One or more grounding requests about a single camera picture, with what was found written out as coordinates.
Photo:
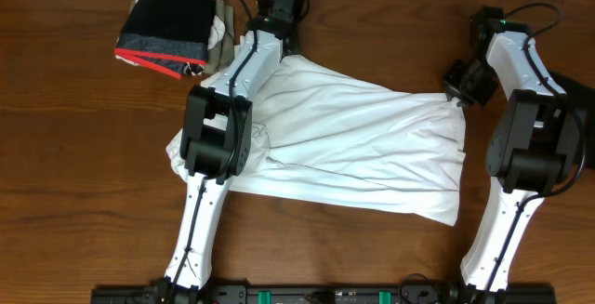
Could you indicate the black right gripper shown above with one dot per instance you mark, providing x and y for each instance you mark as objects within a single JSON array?
[{"x": 452, "y": 88}]

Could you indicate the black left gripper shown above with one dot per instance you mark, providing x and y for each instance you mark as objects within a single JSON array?
[{"x": 290, "y": 32}]

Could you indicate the white t-shirt pixel print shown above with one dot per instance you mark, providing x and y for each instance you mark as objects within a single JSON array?
[{"x": 322, "y": 136}]

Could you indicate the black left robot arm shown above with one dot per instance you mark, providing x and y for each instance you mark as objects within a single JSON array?
[{"x": 215, "y": 144}]

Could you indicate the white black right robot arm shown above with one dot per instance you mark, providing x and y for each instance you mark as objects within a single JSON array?
[{"x": 531, "y": 154}]

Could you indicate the olive grey folded garment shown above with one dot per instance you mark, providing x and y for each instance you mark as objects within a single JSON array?
[{"x": 228, "y": 46}]

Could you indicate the black folded garment pink trim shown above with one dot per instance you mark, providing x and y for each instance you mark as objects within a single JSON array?
[{"x": 167, "y": 36}]

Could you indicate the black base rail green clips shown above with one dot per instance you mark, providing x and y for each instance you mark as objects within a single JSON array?
[{"x": 413, "y": 290}]

